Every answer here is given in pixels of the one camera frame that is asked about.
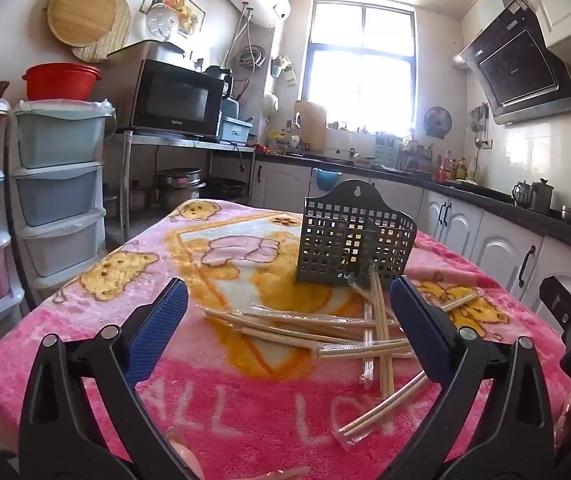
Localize pale cutting board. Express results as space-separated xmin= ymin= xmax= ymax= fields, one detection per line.
xmin=294 ymin=100 xmax=329 ymax=153

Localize kitchen window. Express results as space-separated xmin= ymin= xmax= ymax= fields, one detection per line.
xmin=299 ymin=0 xmax=417 ymax=137

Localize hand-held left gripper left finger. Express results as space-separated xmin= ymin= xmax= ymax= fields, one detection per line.
xmin=18 ymin=277 xmax=189 ymax=480

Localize metal shelf rack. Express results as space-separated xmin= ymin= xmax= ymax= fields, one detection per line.
xmin=105 ymin=130 xmax=257 ymax=243

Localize set of chopsticks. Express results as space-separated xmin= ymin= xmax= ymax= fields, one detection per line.
xmin=202 ymin=267 xmax=481 ymax=448

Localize fruit wall poster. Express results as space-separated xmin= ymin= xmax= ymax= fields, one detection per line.
xmin=140 ymin=0 xmax=206 ymax=41

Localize round bamboo tray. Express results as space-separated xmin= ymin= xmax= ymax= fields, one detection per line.
xmin=46 ymin=0 xmax=118 ymax=48

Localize blue hanging bag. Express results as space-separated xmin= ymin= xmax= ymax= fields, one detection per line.
xmin=314 ymin=167 xmax=342 ymax=192

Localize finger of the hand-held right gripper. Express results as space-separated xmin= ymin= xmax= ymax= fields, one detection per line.
xmin=539 ymin=276 xmax=571 ymax=341

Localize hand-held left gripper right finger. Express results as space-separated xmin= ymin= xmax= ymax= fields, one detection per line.
xmin=389 ymin=276 xmax=556 ymax=480

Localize hanging utensil cluster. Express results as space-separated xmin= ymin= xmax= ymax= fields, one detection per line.
xmin=468 ymin=102 xmax=491 ymax=148

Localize red plastic basin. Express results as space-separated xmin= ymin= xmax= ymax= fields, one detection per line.
xmin=22 ymin=63 xmax=102 ymax=102

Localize pale blue knife holder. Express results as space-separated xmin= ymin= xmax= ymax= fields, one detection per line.
xmin=375 ymin=135 xmax=397 ymax=168

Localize black kitchen countertop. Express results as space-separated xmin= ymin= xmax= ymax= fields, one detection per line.
xmin=255 ymin=150 xmax=571 ymax=251

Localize teal plastic drawer unit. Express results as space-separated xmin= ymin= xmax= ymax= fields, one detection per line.
xmin=10 ymin=100 xmax=116 ymax=306

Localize pink bear printed blanket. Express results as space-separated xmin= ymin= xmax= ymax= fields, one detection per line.
xmin=0 ymin=199 xmax=571 ymax=480

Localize grey covered appliance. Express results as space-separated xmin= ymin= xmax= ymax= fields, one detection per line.
xmin=108 ymin=40 xmax=186 ymax=63

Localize black wok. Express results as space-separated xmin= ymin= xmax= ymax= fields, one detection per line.
xmin=210 ymin=178 xmax=246 ymax=201

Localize white kitchen base cabinets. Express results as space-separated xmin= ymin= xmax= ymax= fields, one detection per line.
xmin=250 ymin=157 xmax=571 ymax=331

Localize grey perforated utensil holder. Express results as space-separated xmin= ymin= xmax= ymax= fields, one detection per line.
xmin=295 ymin=179 xmax=417 ymax=288

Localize small wall-mounted holder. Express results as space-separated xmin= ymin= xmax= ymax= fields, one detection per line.
xmin=270 ymin=55 xmax=297 ymax=86

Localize small black fan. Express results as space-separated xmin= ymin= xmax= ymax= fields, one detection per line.
xmin=424 ymin=106 xmax=453 ymax=140

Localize black range hood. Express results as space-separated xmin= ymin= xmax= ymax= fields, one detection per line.
xmin=458 ymin=0 xmax=571 ymax=126

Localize coiled grey hose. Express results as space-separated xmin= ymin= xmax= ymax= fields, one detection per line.
xmin=238 ymin=45 xmax=267 ymax=70

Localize black microwave oven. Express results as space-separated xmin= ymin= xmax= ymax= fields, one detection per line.
xmin=115 ymin=58 xmax=226 ymax=141

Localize stacked steel pots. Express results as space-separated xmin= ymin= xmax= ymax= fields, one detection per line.
xmin=154 ymin=168 xmax=207 ymax=213

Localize dark metal kettle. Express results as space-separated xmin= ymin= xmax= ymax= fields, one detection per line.
xmin=529 ymin=178 xmax=555 ymax=213

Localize round woven bamboo mat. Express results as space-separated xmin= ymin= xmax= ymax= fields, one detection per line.
xmin=71 ymin=0 xmax=132 ymax=64

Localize small steel lidded pot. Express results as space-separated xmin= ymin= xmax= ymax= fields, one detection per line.
xmin=130 ymin=180 xmax=149 ymax=211

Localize person's left hand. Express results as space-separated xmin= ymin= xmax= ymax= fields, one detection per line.
xmin=165 ymin=426 xmax=311 ymax=480

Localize white plastic steamer plate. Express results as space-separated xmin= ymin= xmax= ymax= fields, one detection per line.
xmin=145 ymin=3 xmax=180 ymax=42

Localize group of condiment bottles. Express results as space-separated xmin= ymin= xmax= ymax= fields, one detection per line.
xmin=435 ymin=150 xmax=479 ymax=183

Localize black blender jug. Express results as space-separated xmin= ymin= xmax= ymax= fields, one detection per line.
xmin=204 ymin=66 xmax=233 ymax=98

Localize blue plastic bin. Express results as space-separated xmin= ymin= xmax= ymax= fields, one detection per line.
xmin=218 ymin=116 xmax=253 ymax=142

